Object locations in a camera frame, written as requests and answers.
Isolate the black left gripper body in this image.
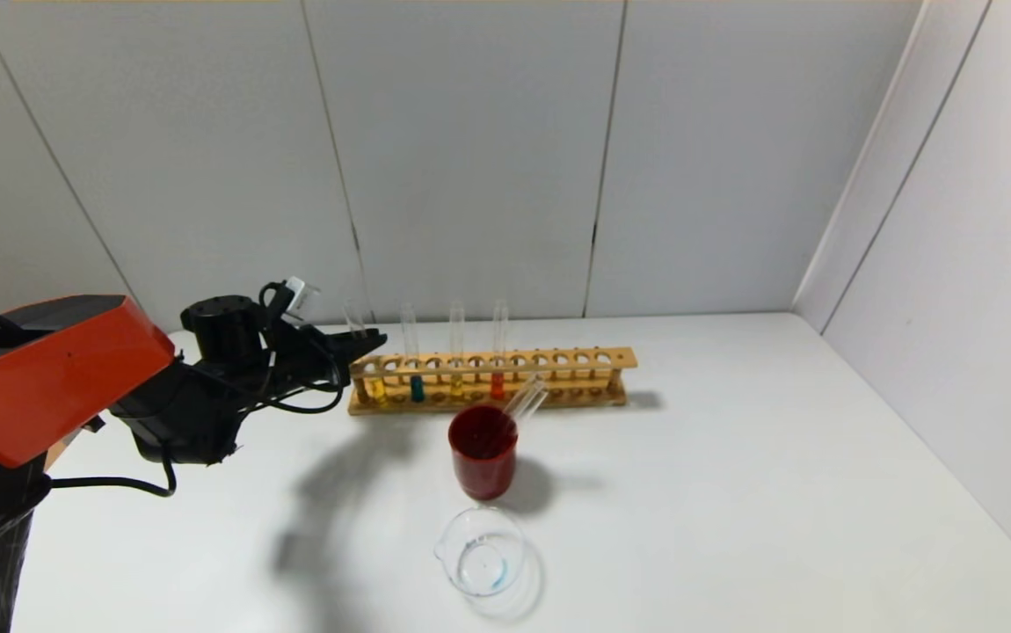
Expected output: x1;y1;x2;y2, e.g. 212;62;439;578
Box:
276;324;351;387

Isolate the test tube bright yellow liquid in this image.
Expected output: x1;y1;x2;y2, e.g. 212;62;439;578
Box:
343;299;386;404

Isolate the test tube blue liquid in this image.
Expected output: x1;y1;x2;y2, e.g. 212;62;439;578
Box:
400;303;426;404

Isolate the test tube pale yellow liquid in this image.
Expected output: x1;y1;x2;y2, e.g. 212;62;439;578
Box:
448;302;466;401

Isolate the test tube red liquid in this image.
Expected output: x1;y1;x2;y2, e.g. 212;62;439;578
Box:
491;300;511;401

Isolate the empty glass test tube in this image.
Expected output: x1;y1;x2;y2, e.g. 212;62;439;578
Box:
503;374;550;433

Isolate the wooden test tube rack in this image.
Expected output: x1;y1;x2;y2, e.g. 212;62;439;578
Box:
338;346;638;417

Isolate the red plastic cup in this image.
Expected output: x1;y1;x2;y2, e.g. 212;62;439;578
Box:
447;404;520;501

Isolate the clear glass beaker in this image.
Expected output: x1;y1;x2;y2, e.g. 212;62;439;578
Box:
433;506;531;599

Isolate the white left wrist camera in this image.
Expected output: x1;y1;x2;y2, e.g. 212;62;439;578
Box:
281;276;322;317

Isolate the black camera cable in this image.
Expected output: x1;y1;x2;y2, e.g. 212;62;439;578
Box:
242;281;348;416

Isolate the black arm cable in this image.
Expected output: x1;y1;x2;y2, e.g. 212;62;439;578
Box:
48;457;178;499

